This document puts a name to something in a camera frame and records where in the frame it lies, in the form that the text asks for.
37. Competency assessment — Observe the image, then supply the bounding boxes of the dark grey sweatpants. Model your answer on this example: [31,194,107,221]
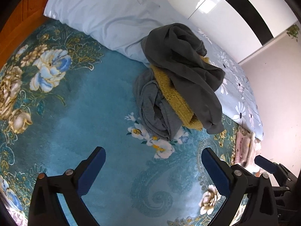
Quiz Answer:
[141,23,225,134]

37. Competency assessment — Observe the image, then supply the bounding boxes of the mustard yellow knit sweater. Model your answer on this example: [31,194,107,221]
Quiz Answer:
[150,64,203,131]

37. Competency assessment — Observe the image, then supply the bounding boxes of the grey cotton garment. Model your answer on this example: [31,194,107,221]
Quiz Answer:
[133,68,182,141]

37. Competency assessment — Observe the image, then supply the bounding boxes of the teal floral bed blanket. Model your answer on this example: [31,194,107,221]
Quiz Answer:
[1,20,238,225]

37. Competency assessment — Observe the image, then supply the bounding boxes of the white glossy wardrobe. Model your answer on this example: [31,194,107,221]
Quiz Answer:
[168,0,297,63]

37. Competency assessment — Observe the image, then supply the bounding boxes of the light blue floral pillow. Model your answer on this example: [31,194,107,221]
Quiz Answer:
[43,0,264,140]

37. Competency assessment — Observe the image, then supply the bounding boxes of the orange wooden bed frame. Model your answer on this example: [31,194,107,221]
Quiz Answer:
[1,0,48,66]

